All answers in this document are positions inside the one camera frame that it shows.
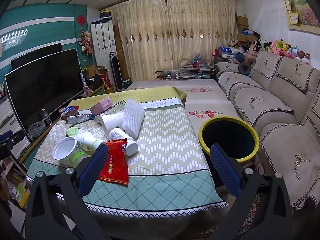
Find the white plastic bottle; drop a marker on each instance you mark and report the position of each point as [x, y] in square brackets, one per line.
[120, 133]

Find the dark green box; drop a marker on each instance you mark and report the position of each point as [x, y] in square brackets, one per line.
[126, 83]

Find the framed flower picture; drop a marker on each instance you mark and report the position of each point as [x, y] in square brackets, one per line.
[307, 12]

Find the glass ashtray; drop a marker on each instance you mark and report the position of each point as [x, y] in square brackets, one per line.
[37, 129]

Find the person's left hand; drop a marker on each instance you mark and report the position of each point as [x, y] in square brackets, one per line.
[3, 182]

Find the pink box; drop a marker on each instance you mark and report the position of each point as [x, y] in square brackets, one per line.
[100, 106]

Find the stack of cardboard boxes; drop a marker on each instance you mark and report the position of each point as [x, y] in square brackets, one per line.
[243, 27]

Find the grey neck pillow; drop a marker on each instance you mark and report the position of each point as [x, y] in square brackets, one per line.
[244, 68]

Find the zigzag patterned tablecloth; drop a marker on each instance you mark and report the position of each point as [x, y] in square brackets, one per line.
[162, 135]

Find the black tower fan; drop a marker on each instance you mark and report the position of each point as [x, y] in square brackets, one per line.
[116, 72]

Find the beige sofa with covers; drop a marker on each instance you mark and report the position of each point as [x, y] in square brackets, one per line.
[275, 100]

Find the patterned red rug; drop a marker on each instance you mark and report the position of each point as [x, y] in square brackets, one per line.
[250, 215]

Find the blue and red tissue pack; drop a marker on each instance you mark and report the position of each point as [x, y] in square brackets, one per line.
[70, 109]

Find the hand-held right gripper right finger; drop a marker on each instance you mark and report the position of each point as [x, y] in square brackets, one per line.
[225, 170]

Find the pile of plush toys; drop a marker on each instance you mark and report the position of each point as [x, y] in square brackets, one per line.
[282, 48]

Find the floral floor mat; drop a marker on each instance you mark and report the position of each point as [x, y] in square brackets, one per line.
[200, 97]

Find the white and green drink bottle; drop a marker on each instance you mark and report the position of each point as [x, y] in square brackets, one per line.
[85, 138]

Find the blue star print cushion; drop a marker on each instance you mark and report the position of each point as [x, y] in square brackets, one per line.
[230, 52]

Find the white and blue long box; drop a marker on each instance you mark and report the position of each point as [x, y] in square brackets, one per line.
[80, 118]

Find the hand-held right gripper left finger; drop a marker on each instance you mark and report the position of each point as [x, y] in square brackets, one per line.
[93, 167]

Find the green and white box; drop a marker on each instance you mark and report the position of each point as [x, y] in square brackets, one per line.
[117, 107]

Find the beige curtain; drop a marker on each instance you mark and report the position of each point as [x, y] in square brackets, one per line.
[162, 35]

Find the hanging flower decoration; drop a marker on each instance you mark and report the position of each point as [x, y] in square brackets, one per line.
[85, 41]

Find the low glass shelf with books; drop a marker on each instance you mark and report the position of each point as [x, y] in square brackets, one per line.
[185, 75]

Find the red round wall ornament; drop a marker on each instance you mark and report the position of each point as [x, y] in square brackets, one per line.
[81, 20]

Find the clear water bottle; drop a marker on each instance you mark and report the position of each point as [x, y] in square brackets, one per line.
[47, 118]

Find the red snack packet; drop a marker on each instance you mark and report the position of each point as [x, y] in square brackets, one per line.
[113, 165]

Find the white drawer unit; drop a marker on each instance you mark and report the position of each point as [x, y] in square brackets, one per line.
[10, 120]

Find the white paper cup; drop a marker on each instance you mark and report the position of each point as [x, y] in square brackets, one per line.
[112, 123]

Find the white foam net sleeve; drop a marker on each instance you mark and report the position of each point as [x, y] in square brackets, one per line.
[132, 117]

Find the white shuttlecock tube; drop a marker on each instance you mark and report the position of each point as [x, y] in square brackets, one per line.
[83, 81]

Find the yellow rimmed dark trash bin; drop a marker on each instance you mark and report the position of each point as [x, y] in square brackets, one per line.
[230, 135]

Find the large black television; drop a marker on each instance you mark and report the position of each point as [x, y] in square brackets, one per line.
[42, 90]

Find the row of books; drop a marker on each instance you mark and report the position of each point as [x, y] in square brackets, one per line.
[17, 185]

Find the open cardboard boxes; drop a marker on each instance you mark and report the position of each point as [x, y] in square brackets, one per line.
[96, 73]

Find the smaller black television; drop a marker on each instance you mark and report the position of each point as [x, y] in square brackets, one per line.
[35, 55]

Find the white cup with green label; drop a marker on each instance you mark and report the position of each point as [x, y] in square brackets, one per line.
[63, 150]

